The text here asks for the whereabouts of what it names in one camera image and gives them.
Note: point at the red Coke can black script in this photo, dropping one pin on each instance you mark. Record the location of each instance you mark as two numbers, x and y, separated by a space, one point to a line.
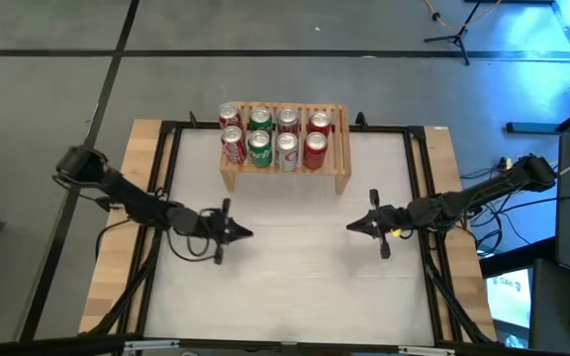
315 153
319 122

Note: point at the dark grey cabinet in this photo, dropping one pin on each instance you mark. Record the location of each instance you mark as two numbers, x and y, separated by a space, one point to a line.
552 306

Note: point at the silver metal bracket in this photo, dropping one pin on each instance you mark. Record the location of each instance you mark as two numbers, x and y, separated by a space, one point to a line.
151 345
423 351

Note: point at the lit computer screen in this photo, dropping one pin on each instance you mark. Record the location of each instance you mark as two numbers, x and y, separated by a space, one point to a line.
510 296

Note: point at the green Sprite can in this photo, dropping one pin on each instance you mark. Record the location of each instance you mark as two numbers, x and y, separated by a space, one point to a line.
260 117
259 151

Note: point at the small black clamp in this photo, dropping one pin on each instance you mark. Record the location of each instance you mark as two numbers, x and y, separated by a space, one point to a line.
194 119
360 119

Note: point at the yellow power plug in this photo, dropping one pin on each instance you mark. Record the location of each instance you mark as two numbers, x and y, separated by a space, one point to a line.
507 165

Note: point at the black desk frame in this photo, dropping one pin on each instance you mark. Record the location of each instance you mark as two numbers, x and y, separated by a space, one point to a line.
532 128

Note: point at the black tripod stand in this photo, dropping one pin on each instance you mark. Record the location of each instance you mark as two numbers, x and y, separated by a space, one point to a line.
457 37

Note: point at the red Coca-Cola can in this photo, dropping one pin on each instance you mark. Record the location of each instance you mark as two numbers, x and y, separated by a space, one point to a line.
229 115
234 147

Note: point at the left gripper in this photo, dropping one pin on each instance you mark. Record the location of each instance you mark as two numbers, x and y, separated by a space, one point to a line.
216 227

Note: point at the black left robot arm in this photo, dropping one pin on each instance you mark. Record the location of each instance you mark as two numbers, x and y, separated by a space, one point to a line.
131 198

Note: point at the wooden slatted shelf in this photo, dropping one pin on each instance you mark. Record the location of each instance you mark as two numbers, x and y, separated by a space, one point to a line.
337 148

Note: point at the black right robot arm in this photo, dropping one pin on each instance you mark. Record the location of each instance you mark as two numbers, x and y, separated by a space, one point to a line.
483 193

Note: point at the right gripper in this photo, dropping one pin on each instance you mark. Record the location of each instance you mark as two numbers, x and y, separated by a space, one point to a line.
384 221

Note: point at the black metal table frame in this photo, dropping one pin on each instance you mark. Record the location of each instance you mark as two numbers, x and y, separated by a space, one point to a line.
384 129

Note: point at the silver Diet Coke can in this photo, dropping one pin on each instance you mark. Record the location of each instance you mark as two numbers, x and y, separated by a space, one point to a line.
287 154
288 118

